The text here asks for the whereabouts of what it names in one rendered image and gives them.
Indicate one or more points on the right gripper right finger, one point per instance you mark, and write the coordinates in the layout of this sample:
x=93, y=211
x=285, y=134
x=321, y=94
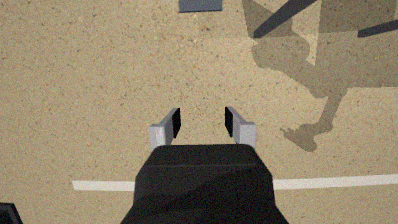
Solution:
x=246, y=134

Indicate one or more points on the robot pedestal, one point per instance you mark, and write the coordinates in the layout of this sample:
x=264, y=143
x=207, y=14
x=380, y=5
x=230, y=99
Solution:
x=199, y=5

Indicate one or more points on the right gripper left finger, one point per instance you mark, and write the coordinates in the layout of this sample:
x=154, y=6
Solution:
x=160, y=134

